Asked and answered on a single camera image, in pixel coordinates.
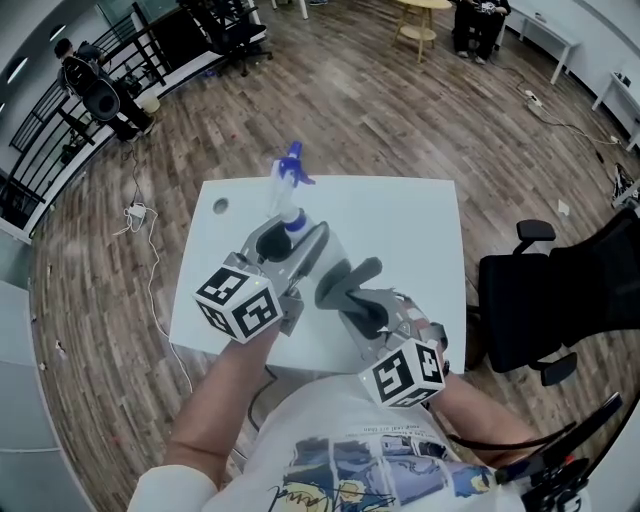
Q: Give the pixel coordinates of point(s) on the person's left forearm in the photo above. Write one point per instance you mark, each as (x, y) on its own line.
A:
(220, 410)

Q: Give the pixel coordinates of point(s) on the spray bottle with blue nozzle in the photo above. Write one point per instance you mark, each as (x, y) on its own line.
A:
(282, 195)

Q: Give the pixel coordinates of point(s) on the yellow round table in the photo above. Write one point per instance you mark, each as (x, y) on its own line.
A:
(425, 4)

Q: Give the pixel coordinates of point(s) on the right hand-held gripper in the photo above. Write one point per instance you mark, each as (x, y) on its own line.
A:
(400, 375)

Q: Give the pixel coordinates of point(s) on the black office chair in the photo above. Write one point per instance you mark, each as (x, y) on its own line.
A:
(230, 35)
(550, 300)

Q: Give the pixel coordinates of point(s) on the grey cloth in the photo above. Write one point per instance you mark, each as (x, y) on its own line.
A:
(340, 285)

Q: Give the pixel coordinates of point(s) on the white power strip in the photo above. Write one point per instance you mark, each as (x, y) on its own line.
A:
(534, 102)

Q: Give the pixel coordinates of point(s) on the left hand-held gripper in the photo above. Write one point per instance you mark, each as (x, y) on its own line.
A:
(235, 300)

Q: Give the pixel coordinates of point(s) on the large white table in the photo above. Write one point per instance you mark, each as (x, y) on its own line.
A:
(390, 225)

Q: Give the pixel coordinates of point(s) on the person's right forearm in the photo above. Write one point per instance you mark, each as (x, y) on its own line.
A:
(475, 410)

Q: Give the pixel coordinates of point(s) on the grey cabinet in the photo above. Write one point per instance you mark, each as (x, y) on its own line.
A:
(25, 400)

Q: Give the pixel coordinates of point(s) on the white paper scrap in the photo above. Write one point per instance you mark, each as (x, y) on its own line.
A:
(563, 207)

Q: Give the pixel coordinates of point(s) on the white desk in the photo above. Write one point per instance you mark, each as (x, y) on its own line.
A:
(625, 100)
(545, 30)

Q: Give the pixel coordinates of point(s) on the white printed t-shirt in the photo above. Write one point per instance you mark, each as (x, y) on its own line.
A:
(325, 415)

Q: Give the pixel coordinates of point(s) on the black stair railing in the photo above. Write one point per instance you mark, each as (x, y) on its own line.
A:
(37, 112)

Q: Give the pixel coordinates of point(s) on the cream bucket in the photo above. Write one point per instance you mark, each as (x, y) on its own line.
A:
(150, 104)

